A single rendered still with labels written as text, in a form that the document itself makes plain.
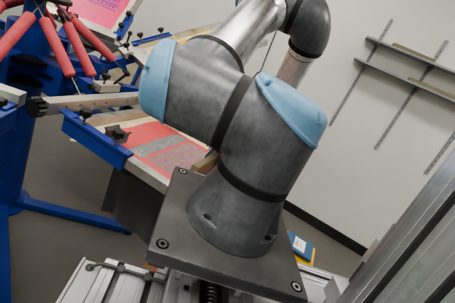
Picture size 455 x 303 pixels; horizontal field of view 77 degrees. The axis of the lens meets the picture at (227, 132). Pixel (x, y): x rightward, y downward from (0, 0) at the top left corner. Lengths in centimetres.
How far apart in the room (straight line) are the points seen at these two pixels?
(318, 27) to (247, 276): 56
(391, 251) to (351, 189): 290
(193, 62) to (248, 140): 13
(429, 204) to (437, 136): 287
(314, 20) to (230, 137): 44
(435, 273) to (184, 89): 32
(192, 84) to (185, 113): 4
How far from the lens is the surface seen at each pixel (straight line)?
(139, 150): 121
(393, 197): 331
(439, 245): 33
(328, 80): 306
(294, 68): 81
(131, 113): 144
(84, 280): 46
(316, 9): 73
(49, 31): 162
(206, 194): 42
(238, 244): 42
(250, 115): 36
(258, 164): 37
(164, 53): 40
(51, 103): 121
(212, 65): 39
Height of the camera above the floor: 153
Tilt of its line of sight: 19 degrees down
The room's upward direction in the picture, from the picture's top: 25 degrees clockwise
